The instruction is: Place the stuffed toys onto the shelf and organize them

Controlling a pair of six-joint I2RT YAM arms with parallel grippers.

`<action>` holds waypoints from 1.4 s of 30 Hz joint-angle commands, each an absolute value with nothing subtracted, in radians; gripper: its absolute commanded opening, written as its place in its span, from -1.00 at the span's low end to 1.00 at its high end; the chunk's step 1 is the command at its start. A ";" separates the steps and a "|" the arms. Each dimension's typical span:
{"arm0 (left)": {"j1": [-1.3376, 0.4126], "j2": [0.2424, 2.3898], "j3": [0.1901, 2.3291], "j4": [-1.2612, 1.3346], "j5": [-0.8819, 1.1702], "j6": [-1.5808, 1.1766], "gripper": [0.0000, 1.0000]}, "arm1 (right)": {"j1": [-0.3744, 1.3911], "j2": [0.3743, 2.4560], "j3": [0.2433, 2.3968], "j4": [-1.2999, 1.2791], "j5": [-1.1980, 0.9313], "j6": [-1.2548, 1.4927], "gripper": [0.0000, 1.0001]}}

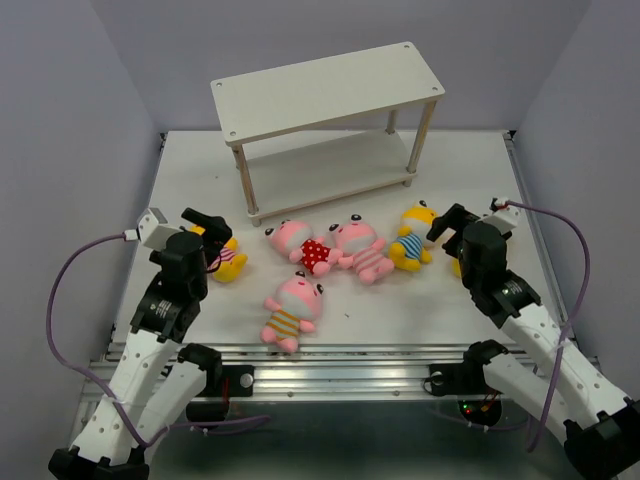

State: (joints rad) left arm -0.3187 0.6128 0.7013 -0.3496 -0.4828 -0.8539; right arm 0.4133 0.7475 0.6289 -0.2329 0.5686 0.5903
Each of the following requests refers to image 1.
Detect yellow toy pink-striped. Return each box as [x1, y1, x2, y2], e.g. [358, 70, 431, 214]
[452, 257, 462, 278]
[203, 237, 248, 283]

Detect yellow toy blue-striped shirt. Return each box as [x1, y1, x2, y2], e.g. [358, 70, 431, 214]
[389, 200, 437, 272]

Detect pink toy pink-striped shirt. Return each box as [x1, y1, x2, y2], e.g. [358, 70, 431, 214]
[329, 214, 395, 285]

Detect pink toy red polka-dot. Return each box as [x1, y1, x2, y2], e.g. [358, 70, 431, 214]
[264, 220, 344, 278]

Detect pink toy orange-striped shirt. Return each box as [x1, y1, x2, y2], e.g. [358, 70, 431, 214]
[260, 271, 324, 353]

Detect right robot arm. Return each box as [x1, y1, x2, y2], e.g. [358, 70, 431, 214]
[423, 199, 639, 479]

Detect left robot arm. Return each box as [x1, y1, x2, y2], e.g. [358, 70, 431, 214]
[45, 207, 232, 479]

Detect white two-tier shelf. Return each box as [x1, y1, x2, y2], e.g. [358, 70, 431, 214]
[210, 42, 445, 226]

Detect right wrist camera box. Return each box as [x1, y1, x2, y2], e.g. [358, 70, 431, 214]
[481, 197, 520, 236]

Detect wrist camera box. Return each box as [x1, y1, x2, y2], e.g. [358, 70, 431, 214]
[136, 207, 181, 251]
[481, 197, 520, 236]

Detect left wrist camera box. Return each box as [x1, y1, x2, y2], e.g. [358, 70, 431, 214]
[136, 207, 181, 251]

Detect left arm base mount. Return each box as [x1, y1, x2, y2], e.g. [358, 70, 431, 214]
[185, 365, 255, 423]

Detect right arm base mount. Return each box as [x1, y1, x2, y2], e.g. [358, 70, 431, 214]
[422, 363, 502, 427]

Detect aluminium rail frame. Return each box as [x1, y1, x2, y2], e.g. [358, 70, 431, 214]
[59, 130, 621, 480]

